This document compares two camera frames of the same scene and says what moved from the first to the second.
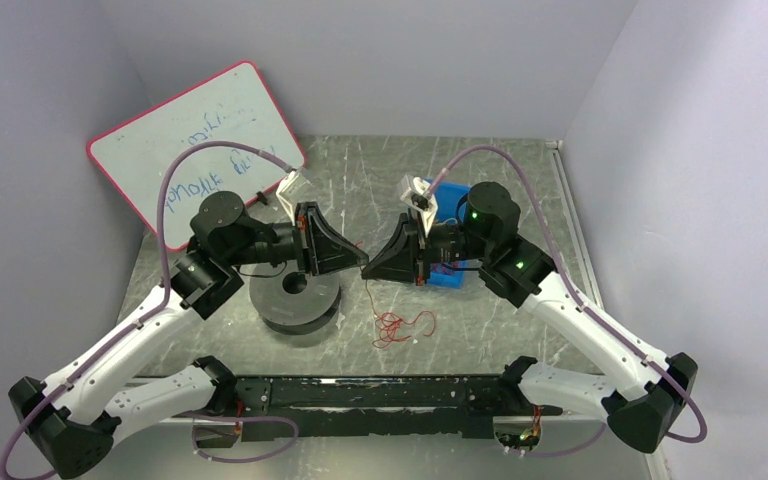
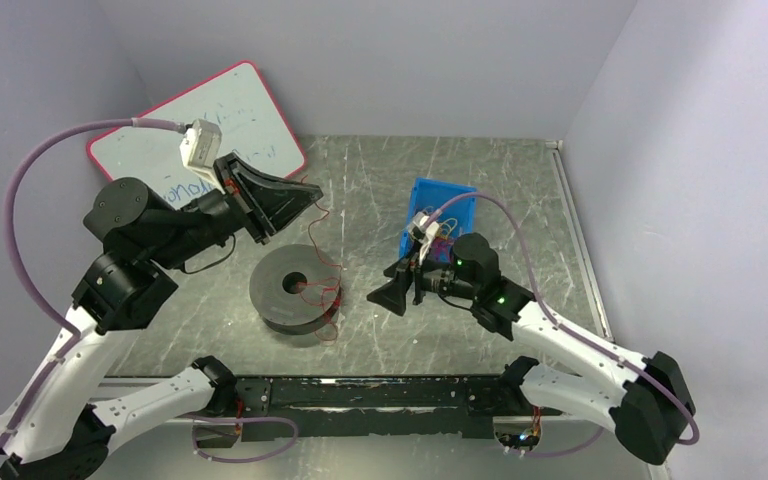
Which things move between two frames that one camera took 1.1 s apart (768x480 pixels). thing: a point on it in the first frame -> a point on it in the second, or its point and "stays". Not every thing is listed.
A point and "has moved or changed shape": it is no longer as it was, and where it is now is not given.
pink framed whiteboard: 233,107 stays
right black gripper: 418,246 -> 416,283
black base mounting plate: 373,407 stays
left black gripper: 306,240 -> 242,201
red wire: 390,325 has moved or changed shape
